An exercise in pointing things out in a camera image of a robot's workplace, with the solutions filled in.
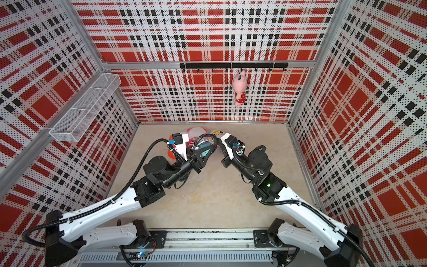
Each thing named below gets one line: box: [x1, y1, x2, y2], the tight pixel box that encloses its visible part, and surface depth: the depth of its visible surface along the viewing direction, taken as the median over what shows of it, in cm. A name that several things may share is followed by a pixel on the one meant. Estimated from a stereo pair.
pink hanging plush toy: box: [231, 69, 248, 107], surface depth 94 cm
